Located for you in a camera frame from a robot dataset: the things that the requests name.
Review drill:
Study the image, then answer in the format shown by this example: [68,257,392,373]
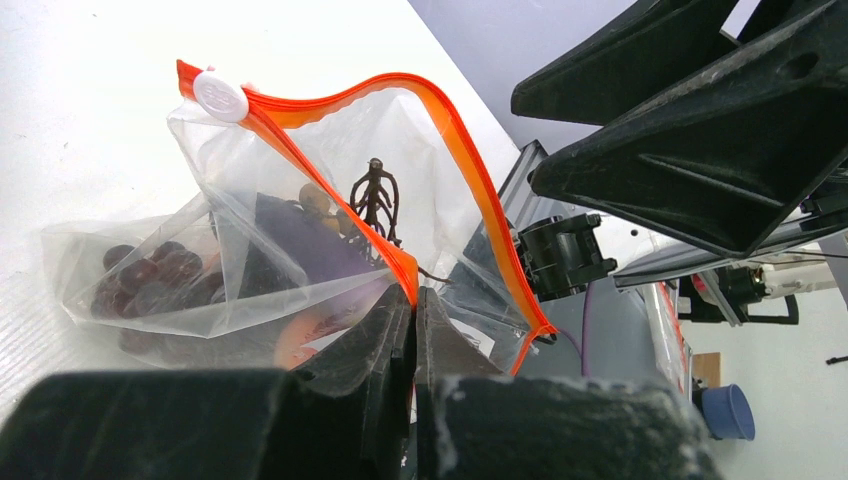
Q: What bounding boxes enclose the blue plastic cap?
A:
[693,384,756,441]

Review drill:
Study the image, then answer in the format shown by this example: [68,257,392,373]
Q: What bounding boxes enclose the clear zip bag orange zipper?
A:
[42,61,556,373]

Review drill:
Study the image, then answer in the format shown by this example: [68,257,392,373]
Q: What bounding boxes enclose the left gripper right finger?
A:
[415,288,721,479]

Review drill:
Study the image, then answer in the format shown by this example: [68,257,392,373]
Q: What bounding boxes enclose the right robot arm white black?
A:
[511,1,847,325]

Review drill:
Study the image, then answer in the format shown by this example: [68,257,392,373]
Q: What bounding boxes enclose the dark red grape bunch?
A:
[89,241,225,364]

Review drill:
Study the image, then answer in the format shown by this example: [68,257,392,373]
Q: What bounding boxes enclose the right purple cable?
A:
[556,281,598,379]

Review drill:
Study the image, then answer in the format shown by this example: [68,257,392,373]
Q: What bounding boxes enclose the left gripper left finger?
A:
[1,287,415,479]

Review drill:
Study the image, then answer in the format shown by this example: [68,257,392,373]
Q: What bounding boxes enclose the purple toy eggplant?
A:
[239,194,375,298]

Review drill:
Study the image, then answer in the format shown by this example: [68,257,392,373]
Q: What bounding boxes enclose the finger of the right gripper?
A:
[531,1,847,258]
[510,0,751,125]

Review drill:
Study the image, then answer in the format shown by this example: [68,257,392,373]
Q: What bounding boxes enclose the tan toy peanuts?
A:
[294,157,402,267]

